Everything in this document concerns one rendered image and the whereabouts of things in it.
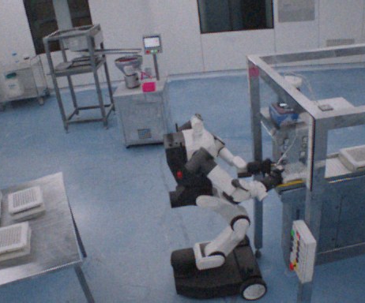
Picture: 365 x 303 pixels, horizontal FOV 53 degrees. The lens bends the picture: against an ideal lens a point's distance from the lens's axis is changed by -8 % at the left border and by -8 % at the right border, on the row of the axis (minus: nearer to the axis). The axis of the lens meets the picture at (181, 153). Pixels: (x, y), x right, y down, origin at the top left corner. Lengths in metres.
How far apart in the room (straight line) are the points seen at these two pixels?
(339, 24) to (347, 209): 5.25
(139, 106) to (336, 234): 2.89
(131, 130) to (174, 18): 3.00
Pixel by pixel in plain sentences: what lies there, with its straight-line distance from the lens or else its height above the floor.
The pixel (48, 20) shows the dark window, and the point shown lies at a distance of 7.98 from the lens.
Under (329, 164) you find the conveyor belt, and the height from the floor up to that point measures 0.85.
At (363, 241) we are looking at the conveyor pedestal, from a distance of 3.28.
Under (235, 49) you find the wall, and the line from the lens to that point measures 7.48.
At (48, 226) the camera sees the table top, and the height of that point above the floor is 0.86.
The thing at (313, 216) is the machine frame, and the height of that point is 1.17.
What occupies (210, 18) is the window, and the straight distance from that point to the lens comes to 7.35.
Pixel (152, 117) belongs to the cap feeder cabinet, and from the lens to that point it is 4.90.
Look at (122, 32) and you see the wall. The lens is 7.57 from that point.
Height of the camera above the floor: 2.30
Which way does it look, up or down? 28 degrees down
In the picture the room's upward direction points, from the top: 8 degrees counter-clockwise
